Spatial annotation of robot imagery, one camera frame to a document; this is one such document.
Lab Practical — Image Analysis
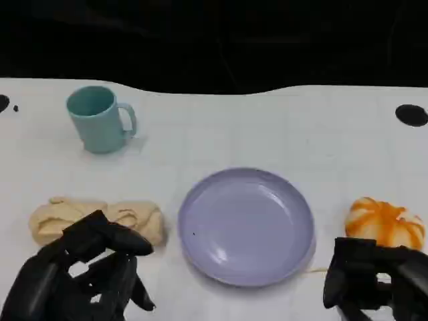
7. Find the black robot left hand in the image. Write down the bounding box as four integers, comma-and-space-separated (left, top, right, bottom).
0, 209, 156, 321

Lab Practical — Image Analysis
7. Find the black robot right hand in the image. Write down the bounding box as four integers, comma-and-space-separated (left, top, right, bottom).
322, 236, 428, 321

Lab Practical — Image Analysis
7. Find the beige towel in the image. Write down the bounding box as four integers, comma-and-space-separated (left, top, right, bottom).
28, 196, 167, 248

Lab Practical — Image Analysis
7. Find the orange and white bread roll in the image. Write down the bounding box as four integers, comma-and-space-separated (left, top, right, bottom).
344, 196, 426, 251

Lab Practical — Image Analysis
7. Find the lilac plate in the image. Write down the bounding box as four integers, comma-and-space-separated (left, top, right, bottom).
177, 167, 316, 288

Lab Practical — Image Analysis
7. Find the pale green mug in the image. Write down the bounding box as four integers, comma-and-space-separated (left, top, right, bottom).
66, 85, 138, 154

